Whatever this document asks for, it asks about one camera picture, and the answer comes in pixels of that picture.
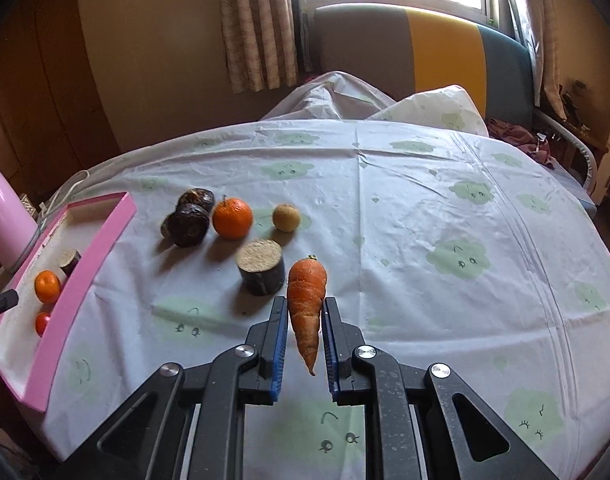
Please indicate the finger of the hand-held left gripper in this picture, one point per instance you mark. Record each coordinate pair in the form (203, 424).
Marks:
(2, 302)

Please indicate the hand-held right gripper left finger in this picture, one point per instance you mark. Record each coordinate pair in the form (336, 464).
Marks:
(277, 355)

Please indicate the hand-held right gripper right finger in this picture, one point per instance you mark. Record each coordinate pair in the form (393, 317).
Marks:
(330, 360)

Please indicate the orange carrot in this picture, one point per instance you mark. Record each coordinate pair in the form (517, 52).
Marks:
(305, 305)

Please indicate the cut sugarcane piece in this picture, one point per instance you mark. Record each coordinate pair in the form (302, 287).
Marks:
(260, 272)
(70, 262)

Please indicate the pink rimmed tray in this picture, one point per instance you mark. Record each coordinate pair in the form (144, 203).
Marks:
(105, 245)

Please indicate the small yellowish round fruit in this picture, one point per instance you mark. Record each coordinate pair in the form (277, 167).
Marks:
(285, 218)

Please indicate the large orange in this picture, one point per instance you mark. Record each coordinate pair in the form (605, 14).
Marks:
(232, 217)

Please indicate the dark brown water chestnut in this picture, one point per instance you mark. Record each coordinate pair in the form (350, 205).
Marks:
(197, 196)
(187, 225)

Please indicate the red tomato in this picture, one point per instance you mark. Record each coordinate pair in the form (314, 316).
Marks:
(43, 324)

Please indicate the small orange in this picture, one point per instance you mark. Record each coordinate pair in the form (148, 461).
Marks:
(47, 287)

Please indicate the pink appliance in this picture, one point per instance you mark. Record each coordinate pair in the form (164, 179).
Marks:
(5, 210)

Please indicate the cloud printed bed sheet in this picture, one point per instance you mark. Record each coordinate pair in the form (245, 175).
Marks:
(410, 210)

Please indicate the wooden wardrobe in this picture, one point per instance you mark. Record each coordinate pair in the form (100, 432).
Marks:
(35, 85)

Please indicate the white crumpled quilt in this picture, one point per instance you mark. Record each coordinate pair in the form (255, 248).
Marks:
(325, 95)

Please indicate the cloud printed pillow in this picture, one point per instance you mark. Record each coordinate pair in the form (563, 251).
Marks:
(435, 107)

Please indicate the dark red clothing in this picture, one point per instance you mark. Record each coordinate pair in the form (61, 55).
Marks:
(515, 135)

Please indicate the beige patterned curtain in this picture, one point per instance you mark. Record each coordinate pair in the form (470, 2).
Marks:
(257, 25)
(532, 20)

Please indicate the grey yellow teal headboard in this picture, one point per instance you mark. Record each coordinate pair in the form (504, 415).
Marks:
(445, 50)

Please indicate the grey bed rail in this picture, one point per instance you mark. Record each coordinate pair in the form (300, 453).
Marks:
(572, 140)

